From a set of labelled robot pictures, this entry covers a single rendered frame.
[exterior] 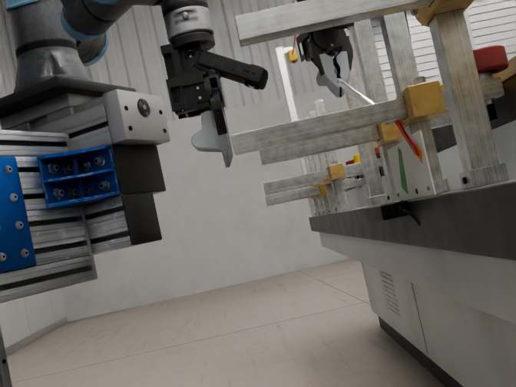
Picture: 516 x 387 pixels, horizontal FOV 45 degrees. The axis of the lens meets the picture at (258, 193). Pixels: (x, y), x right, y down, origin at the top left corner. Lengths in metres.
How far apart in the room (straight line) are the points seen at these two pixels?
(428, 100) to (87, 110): 0.58
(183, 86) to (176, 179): 7.76
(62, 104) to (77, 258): 0.28
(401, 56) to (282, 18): 0.35
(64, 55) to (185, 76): 0.34
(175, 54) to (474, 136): 0.48
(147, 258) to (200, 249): 0.72
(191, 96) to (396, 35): 0.35
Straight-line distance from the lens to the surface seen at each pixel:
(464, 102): 0.82
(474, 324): 1.79
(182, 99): 0.99
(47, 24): 1.29
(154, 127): 1.18
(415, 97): 0.99
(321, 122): 1.00
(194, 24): 1.02
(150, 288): 8.77
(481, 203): 0.74
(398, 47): 1.08
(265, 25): 0.77
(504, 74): 1.22
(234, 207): 8.69
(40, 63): 1.26
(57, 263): 1.10
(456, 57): 0.83
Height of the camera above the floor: 0.71
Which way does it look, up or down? 3 degrees up
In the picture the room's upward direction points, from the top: 12 degrees counter-clockwise
